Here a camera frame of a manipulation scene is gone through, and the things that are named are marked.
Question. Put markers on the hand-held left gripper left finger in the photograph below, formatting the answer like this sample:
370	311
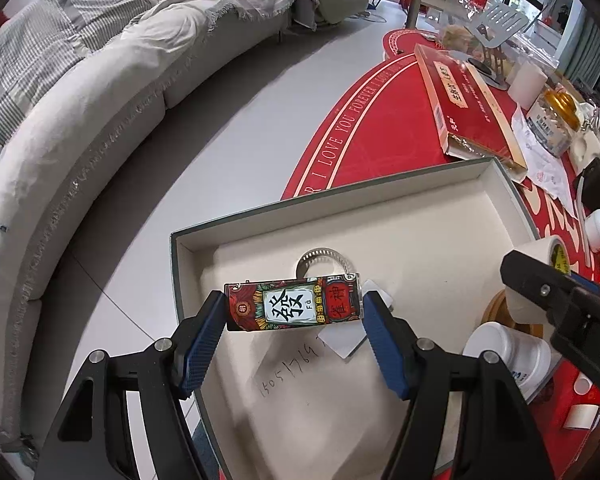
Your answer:
202	345

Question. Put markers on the tape roll yellow core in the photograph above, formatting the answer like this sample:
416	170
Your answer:
535	246

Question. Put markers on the grey striped blanket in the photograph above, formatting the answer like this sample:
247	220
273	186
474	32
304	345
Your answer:
40	35

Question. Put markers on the white jar teal lid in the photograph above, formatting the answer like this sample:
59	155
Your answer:
597	232

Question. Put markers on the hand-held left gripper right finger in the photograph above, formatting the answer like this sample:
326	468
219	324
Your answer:
385	345

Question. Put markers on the gold lid jar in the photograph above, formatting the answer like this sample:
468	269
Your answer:
550	132

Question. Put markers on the long flat red box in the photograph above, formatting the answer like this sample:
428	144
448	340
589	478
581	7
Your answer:
465	105

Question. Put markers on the small white object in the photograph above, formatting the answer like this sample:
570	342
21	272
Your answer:
587	149

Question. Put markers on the white printed paper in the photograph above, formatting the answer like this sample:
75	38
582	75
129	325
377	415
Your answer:
545	170

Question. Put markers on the white paper card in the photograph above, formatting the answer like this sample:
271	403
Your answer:
342	344

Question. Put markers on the light curved sofa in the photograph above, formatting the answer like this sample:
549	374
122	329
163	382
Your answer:
80	185

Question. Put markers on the grey box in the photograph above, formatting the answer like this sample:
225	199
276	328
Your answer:
430	230

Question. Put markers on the decorated printed lighter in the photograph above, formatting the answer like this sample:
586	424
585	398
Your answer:
290	305

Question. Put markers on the metal stand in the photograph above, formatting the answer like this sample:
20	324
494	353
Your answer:
502	20

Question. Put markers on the white cup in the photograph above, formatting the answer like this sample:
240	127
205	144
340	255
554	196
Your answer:
527	82

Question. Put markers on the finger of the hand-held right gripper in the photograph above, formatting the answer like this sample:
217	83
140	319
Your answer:
592	284

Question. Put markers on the large white bottle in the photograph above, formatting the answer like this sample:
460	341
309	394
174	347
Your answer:
500	355

